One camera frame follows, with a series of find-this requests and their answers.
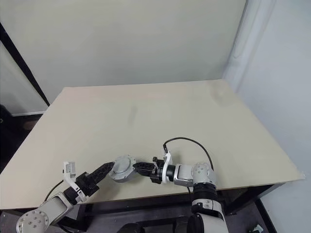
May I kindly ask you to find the dark rounded shape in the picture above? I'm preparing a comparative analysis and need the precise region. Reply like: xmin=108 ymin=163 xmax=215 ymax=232
xmin=174 ymin=213 xmax=193 ymax=233
xmin=118 ymin=221 xmax=144 ymax=233

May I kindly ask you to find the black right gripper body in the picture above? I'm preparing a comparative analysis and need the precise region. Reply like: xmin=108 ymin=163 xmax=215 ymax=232
xmin=149 ymin=157 xmax=166 ymax=185

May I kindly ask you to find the black bulky floor object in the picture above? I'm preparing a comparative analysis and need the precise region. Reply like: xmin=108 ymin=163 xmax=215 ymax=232
xmin=0 ymin=103 xmax=14 ymax=127

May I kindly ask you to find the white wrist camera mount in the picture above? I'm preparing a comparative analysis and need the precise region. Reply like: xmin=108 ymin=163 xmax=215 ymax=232
xmin=62 ymin=160 xmax=83 ymax=202
xmin=161 ymin=150 xmax=174 ymax=184

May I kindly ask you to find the black table frame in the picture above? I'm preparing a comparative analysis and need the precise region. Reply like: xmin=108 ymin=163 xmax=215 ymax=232
xmin=0 ymin=183 xmax=287 ymax=233

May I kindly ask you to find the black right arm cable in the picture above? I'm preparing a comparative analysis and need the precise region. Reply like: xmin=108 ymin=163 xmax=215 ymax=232
xmin=162 ymin=137 xmax=215 ymax=171

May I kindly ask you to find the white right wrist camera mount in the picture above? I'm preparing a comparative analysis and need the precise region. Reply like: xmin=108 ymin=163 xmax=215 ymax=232
xmin=161 ymin=150 xmax=174 ymax=184

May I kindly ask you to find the white baseboard strip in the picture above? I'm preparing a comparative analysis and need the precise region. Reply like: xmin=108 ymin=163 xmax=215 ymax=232
xmin=12 ymin=110 xmax=46 ymax=117

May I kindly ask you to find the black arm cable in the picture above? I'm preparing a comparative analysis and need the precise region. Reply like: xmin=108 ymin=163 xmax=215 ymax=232
xmin=45 ymin=179 xmax=63 ymax=199
xmin=162 ymin=137 xmax=215 ymax=171

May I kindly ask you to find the round grey motor lid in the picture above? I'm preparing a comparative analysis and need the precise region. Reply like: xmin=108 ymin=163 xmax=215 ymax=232
xmin=113 ymin=155 xmax=137 ymax=176

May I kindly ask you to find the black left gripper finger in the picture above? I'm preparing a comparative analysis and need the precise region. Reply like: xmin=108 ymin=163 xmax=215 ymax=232
xmin=93 ymin=166 xmax=114 ymax=187
xmin=93 ymin=161 xmax=115 ymax=178

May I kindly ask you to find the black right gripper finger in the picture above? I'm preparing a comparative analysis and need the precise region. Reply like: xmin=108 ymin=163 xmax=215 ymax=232
xmin=135 ymin=168 xmax=155 ymax=178
xmin=133 ymin=162 xmax=155 ymax=170

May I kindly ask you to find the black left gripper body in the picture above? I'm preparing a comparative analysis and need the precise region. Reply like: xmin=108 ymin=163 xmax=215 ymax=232
xmin=74 ymin=171 xmax=100 ymax=198

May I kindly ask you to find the small white green floor object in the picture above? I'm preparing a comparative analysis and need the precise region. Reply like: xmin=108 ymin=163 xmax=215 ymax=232
xmin=247 ymin=224 xmax=265 ymax=233

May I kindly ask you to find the black diagonal frame post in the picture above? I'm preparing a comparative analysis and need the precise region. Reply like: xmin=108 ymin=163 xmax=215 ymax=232
xmin=0 ymin=21 xmax=51 ymax=107

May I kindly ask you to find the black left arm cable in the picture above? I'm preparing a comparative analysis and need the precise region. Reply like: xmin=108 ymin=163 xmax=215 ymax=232
xmin=45 ymin=179 xmax=63 ymax=199

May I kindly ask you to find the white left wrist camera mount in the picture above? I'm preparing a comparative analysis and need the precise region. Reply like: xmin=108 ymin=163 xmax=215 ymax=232
xmin=62 ymin=160 xmax=83 ymax=202

